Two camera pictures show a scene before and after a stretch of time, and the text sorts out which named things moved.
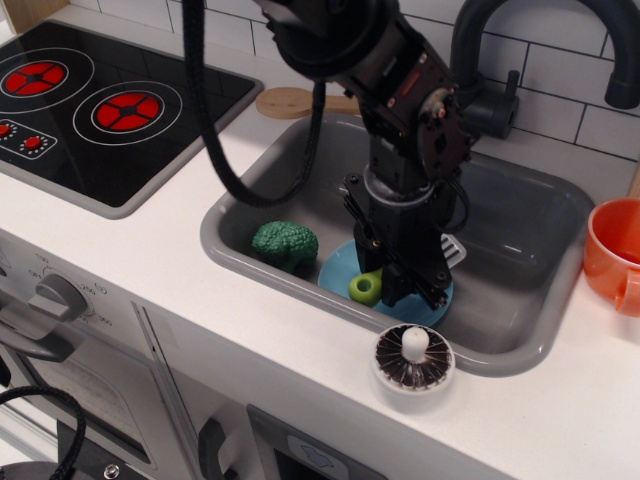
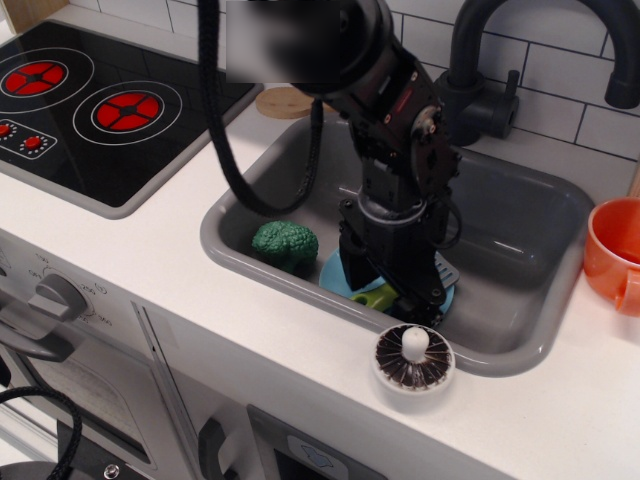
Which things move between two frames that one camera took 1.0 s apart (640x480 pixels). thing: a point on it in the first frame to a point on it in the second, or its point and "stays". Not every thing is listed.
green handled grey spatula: x=453 y=250 to x=385 y=297
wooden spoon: x=287 y=103 stays
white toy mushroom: x=412 y=360 stays
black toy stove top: x=95 y=122 stays
